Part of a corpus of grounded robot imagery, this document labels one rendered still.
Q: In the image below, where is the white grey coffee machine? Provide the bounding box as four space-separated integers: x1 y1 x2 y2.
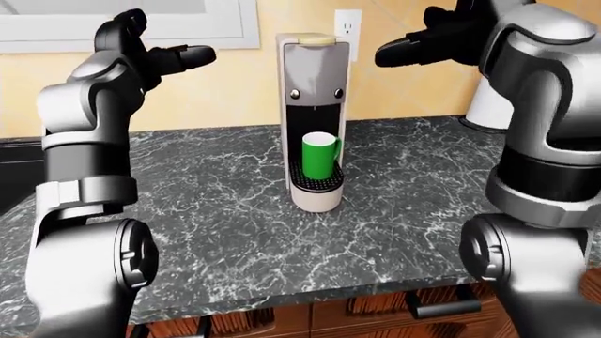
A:
275 31 351 214

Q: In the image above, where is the white wall power outlet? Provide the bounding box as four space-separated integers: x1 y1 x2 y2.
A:
333 8 363 62

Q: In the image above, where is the white framed window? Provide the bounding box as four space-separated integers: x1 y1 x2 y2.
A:
0 0 261 54

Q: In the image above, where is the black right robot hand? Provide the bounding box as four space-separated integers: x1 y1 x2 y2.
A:
374 0 500 69

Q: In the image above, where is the black drawer handle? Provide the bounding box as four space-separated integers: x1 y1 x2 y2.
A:
406 284 484 321
194 315 213 338

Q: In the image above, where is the green mug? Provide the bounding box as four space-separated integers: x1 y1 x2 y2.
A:
301 131 343 180

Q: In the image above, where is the wooden cabinet drawer front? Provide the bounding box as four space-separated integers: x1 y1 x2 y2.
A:
126 281 522 338

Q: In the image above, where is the black kitchen sink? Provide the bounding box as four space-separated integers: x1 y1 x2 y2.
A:
0 137 51 215

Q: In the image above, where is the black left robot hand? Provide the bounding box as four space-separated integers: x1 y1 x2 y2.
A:
94 8 218 93

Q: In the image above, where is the white rounded kitchen appliance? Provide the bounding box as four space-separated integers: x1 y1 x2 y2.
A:
458 73 514 133

